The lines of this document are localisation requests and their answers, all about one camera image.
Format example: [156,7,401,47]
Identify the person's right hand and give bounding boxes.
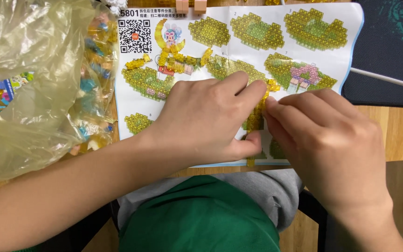
[262,88,395,217]

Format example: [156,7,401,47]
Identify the person's left hand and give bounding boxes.
[153,71,269,167]

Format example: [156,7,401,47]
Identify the yellow translucent brick assembly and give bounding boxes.
[241,78,281,167]

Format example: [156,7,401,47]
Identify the yellow brick strip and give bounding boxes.
[200,47,213,67]

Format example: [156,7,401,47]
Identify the cluster of loose yellow bricks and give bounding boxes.
[157,45,202,75]

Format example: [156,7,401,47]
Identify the black chair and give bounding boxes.
[41,188,330,252]

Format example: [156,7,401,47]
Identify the grey trousers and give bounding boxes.
[117,168,304,233]

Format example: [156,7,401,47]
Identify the small yellow brick piece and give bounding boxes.
[125,53,152,70]

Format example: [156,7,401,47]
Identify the printed brick instruction sheet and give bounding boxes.
[114,2,365,168]

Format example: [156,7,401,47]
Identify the white thin stick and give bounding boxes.
[349,67,403,93]

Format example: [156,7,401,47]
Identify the green shirt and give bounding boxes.
[118,175,281,252]

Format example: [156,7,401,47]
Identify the black mat with green print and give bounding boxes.
[341,0,403,109]

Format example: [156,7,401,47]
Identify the beige brick pair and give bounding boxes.
[175,0,190,14]

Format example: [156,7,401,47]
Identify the pile of coloured small bricks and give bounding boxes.
[67,12,119,156]

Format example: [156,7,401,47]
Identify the white brick figure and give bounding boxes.
[101,0,129,17]

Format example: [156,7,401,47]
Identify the clear yellowish plastic bag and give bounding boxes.
[0,0,121,187]

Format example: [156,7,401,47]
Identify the colourful printed packet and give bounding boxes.
[0,71,35,113]

